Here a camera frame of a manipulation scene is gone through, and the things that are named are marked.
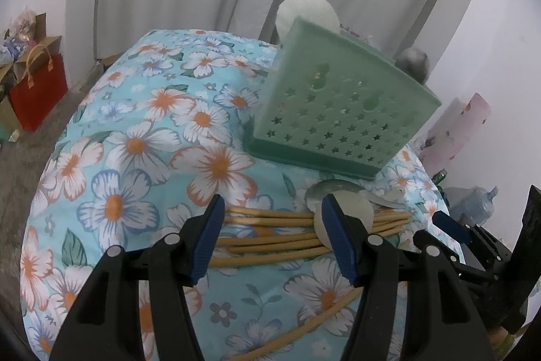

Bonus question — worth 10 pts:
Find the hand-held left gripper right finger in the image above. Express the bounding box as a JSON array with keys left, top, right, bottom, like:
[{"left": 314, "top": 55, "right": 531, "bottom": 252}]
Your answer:
[{"left": 321, "top": 194, "right": 495, "bottom": 361}]

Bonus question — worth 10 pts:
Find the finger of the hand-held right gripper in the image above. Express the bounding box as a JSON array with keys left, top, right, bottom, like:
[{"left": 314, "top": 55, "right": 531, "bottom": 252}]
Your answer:
[{"left": 432, "top": 211, "right": 514, "bottom": 283}]

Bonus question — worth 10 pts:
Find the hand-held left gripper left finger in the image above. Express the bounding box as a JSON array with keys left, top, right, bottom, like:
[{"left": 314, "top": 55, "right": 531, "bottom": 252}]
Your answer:
[{"left": 50, "top": 194, "right": 227, "bottom": 361}]

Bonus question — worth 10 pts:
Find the metal spoon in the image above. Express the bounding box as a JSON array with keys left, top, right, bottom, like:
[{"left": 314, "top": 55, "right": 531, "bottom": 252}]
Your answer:
[{"left": 305, "top": 179, "right": 406, "bottom": 215}]

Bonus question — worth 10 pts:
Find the bundle of wooden chopsticks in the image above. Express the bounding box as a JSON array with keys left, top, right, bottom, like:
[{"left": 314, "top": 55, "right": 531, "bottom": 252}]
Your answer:
[{"left": 209, "top": 205, "right": 413, "bottom": 268}]

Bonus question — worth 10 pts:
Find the single wooden chopstick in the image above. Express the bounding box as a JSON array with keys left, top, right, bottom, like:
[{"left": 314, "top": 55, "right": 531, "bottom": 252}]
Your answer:
[{"left": 230, "top": 287, "right": 364, "bottom": 359}]

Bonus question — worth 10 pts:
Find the green star-holed utensil basket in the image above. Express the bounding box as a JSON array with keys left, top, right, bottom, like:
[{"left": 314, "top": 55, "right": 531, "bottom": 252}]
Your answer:
[{"left": 243, "top": 16, "right": 442, "bottom": 181}]

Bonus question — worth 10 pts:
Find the blue water jug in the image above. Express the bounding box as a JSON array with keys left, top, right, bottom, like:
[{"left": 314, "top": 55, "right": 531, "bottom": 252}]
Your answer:
[{"left": 443, "top": 185, "right": 500, "bottom": 232}]

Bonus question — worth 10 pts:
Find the green glass bottle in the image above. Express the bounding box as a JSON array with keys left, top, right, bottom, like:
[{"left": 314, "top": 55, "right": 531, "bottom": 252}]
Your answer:
[{"left": 432, "top": 167, "right": 449, "bottom": 197}]

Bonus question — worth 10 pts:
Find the pink printed cloth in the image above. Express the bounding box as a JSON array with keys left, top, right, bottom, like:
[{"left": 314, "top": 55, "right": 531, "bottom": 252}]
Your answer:
[{"left": 418, "top": 92, "right": 494, "bottom": 176}]

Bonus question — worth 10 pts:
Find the blue floral blanket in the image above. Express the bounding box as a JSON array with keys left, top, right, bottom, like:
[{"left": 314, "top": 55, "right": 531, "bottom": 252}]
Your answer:
[{"left": 19, "top": 29, "right": 449, "bottom": 361}]

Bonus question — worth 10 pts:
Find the grey round object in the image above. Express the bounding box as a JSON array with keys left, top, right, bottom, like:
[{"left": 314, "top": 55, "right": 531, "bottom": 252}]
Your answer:
[{"left": 395, "top": 47, "right": 430, "bottom": 85}]

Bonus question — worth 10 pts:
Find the red gift bag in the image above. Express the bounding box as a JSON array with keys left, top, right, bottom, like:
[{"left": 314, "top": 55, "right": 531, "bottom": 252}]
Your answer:
[{"left": 9, "top": 36, "right": 69, "bottom": 132}]

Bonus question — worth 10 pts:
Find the green gift bag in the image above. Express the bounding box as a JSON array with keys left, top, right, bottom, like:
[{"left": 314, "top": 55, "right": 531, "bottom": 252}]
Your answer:
[{"left": 0, "top": 90, "right": 23, "bottom": 142}]

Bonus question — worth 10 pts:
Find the open cardboard box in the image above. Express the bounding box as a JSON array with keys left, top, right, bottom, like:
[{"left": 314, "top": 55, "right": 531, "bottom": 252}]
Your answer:
[{"left": 0, "top": 12, "right": 64, "bottom": 91}]

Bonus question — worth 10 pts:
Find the pile of plastic bags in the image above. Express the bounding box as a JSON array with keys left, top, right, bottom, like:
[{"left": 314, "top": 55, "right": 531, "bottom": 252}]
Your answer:
[{"left": 0, "top": 6, "right": 39, "bottom": 63}]

